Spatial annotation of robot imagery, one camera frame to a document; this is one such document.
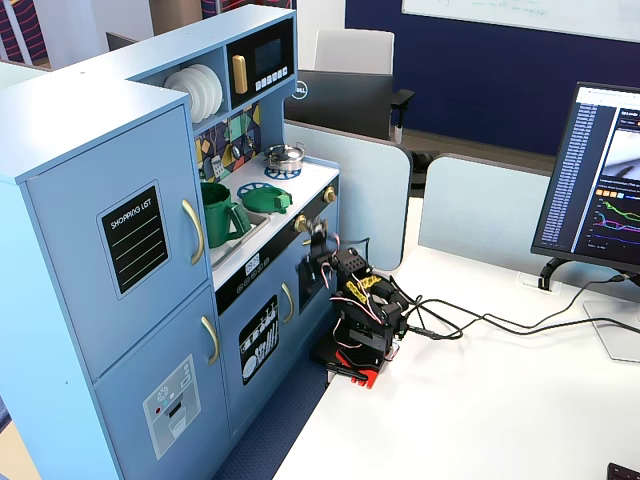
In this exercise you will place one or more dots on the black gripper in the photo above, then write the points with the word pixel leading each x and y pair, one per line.
pixel 318 243

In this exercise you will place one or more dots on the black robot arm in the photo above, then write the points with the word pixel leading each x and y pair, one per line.
pixel 370 305

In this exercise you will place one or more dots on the red arm base clamp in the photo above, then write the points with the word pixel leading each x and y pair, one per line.
pixel 362 372

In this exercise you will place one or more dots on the green round lid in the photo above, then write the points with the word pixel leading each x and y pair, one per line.
pixel 260 199

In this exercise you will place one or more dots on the small metal pot with lid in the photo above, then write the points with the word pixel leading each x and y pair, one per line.
pixel 285 156

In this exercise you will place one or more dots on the gold stove knob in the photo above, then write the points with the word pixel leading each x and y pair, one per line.
pixel 329 195
pixel 300 223

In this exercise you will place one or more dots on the light blue desk divider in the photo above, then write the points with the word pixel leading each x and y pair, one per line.
pixel 480 210
pixel 365 190

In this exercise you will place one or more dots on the green plastic pitcher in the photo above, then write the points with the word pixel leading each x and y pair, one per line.
pixel 216 220

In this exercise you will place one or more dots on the black Dell monitor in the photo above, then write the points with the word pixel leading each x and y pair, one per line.
pixel 340 102

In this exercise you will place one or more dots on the white toy plate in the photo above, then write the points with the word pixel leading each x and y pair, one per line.
pixel 216 90
pixel 199 97
pixel 176 85

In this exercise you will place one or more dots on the white office chair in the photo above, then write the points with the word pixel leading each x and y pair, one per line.
pixel 352 52

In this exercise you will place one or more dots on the computer monitor showing graphs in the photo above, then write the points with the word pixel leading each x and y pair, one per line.
pixel 590 170

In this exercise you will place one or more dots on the whiteboard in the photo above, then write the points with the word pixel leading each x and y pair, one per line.
pixel 525 15

